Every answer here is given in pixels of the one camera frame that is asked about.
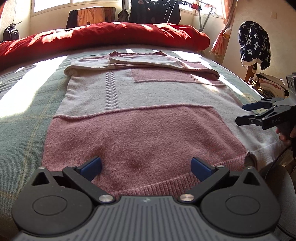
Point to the orange hanging garment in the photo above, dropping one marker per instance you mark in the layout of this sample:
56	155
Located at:
90	16

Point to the green plaid bed blanket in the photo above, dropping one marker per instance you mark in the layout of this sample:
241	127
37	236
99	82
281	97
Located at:
23	104

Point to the wooden chair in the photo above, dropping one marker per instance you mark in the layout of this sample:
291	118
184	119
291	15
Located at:
249	74

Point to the dark hanging garment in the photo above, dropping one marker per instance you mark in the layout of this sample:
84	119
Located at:
72	19

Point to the orange striped curtain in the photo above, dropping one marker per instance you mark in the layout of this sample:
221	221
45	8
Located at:
225	27

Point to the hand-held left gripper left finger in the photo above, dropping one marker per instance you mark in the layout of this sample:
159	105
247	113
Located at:
92	165

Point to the window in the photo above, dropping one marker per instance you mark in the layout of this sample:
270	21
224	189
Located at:
50	4

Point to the brown hanging garment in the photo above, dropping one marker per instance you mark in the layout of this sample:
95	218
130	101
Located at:
109	15

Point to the person's grey trouser leg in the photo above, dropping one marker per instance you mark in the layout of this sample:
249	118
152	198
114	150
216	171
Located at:
282	185

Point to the navy star-print garment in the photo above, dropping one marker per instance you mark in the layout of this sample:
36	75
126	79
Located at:
252	41

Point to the black jacket with emblem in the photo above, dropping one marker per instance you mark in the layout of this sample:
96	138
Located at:
142	11

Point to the metal clothes drying rack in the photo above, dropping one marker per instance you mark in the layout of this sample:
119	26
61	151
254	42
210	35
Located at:
199	18

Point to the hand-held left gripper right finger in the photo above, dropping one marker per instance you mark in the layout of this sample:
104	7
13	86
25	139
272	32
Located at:
200	166

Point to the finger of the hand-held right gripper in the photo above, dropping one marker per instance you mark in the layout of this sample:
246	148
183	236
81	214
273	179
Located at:
247	120
252	106

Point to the row of hanging socks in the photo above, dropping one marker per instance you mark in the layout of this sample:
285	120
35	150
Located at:
192	4

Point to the pink and white knit sweater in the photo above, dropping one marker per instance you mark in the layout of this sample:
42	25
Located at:
138	129

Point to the stack of folded clothes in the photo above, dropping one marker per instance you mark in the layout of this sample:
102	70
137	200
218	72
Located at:
270	85

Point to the black backpack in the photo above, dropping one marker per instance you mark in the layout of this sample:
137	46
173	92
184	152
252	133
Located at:
11	33

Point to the person's right hand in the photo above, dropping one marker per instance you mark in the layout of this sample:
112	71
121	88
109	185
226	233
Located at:
285	141

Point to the red duvet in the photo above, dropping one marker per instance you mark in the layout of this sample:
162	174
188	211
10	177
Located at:
92	34

